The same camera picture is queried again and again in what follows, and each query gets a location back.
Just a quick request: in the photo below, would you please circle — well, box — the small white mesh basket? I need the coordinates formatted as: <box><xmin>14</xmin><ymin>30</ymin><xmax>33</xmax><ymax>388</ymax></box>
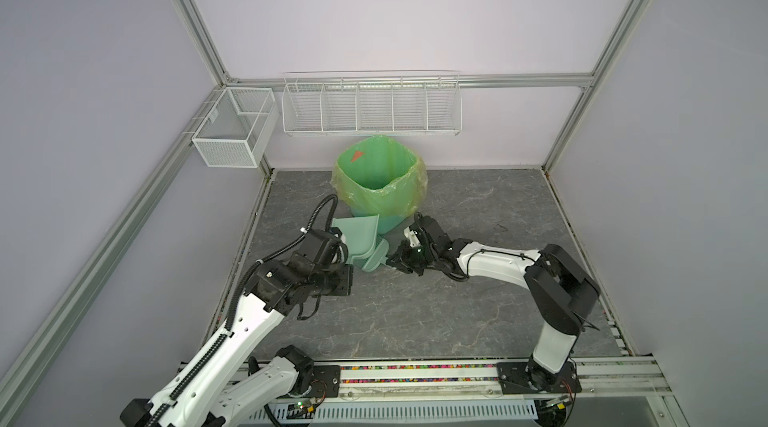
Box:
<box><xmin>192</xmin><ymin>87</ymin><xmax>279</xmax><ymax>169</ymax></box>

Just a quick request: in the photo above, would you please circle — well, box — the green lined trash bin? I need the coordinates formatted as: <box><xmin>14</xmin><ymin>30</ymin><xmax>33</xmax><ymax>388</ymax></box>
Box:
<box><xmin>331</xmin><ymin>135</ymin><xmax>428</xmax><ymax>234</ymax></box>

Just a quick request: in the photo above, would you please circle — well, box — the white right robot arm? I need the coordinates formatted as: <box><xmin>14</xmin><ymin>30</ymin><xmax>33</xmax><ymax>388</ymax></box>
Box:
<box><xmin>386</xmin><ymin>213</ymin><xmax>601</xmax><ymax>377</ymax></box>

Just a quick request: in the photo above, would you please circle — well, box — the long white wire basket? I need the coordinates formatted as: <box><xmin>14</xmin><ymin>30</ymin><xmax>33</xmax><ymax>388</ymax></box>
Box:
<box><xmin>281</xmin><ymin>70</ymin><xmax>463</xmax><ymax>136</ymax></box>

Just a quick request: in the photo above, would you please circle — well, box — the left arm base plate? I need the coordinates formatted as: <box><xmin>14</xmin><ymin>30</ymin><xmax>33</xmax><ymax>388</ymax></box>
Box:
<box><xmin>284</xmin><ymin>364</ymin><xmax>341</xmax><ymax>399</ymax></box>

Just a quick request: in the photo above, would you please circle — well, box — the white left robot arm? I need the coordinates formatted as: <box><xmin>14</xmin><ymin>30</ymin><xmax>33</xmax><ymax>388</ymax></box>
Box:
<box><xmin>120</xmin><ymin>210</ymin><xmax>353</xmax><ymax>426</ymax></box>

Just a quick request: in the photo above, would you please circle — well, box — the mint green dustpan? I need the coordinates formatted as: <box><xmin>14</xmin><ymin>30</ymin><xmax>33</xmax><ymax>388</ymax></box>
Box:
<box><xmin>331</xmin><ymin>215</ymin><xmax>379</xmax><ymax>269</ymax></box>

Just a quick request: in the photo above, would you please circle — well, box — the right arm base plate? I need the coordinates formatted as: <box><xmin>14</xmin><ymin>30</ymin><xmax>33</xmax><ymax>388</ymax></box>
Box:
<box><xmin>496</xmin><ymin>359</ymin><xmax>582</xmax><ymax>394</ymax></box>

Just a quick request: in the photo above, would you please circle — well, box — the mint green hand brush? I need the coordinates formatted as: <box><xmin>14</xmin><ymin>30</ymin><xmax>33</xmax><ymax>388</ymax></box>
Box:
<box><xmin>360</xmin><ymin>237</ymin><xmax>389</xmax><ymax>272</ymax></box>

